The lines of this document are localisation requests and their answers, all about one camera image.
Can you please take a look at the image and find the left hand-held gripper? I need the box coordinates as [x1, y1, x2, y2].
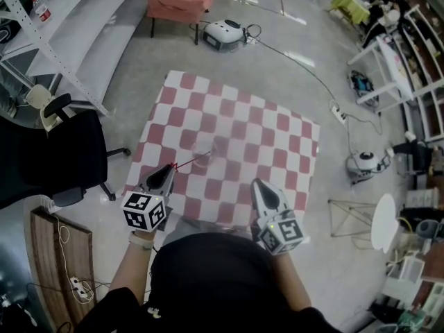
[120, 164, 176, 234]

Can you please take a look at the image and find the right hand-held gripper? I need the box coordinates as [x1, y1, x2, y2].
[250, 178, 311, 256]

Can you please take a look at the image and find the thin red stick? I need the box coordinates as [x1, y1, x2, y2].
[168, 150, 212, 172]

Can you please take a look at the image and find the clear drinking glass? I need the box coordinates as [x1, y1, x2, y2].
[191, 139, 219, 168]

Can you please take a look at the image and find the person's right forearm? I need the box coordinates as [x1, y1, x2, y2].
[273, 250, 314, 311]

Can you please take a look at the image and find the person's left forearm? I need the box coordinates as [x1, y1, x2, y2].
[108, 244, 155, 307]

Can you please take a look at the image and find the white wristband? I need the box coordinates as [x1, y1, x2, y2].
[128, 232, 155, 252]

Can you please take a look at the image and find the red white checkered tablecloth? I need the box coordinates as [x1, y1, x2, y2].
[123, 69, 321, 229]

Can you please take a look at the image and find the person's black shirt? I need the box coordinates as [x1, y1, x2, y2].
[74, 232, 348, 333]

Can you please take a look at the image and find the grey white domed appliance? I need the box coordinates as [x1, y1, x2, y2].
[345, 151, 382, 186]

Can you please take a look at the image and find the black office chair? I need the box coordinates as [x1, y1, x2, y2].
[0, 93, 133, 210]

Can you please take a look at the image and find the white power strip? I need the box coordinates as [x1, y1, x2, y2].
[69, 276, 89, 298]
[330, 105, 348, 125]

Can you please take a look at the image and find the white round side table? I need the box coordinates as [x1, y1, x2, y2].
[370, 193, 400, 255]

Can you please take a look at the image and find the wooden board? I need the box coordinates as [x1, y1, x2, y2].
[30, 207, 95, 333]

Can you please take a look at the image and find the white metal shelving rack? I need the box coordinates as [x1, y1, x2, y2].
[0, 0, 147, 118]

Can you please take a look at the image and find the pink armchair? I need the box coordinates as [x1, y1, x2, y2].
[134, 0, 216, 46]

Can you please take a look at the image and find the white shelving unit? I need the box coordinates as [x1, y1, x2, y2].
[403, 3, 444, 142]

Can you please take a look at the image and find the red label bottle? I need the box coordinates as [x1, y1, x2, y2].
[32, 0, 53, 22]

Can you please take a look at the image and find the yellow green tablecloth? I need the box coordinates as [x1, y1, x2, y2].
[330, 0, 372, 26]

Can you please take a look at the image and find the wire frame stand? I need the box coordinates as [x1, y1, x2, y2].
[327, 198, 377, 239]

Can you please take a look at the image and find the white cable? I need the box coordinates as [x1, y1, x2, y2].
[56, 216, 95, 305]

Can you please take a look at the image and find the long black cable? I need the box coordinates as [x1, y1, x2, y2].
[241, 24, 340, 110]

